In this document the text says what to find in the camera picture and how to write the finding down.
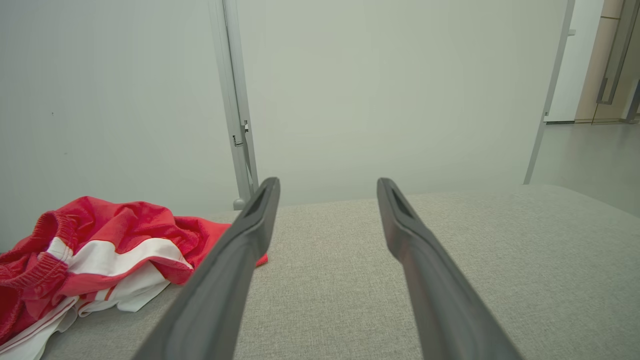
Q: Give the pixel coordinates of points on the red Bulls 23 jersey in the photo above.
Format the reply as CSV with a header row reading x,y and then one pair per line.
x,y
20,350

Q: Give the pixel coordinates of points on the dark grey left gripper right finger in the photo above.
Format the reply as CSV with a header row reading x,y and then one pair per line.
x,y
440,300

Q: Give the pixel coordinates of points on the grey fabric sofa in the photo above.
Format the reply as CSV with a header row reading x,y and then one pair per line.
x,y
525,260

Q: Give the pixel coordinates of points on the grey partition end post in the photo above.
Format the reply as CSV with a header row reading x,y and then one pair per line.
x,y
548,100

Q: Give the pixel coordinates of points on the small metal post latch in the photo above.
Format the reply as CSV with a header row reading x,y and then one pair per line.
x,y
239,142

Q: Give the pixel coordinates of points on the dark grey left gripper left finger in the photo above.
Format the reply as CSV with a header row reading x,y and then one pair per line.
x,y
215,295

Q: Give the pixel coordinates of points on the red shorts with white trim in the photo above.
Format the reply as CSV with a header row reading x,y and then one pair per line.
x,y
125,220

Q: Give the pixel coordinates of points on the wooden door panel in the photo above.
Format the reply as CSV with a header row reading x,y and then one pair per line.
x,y
592,75

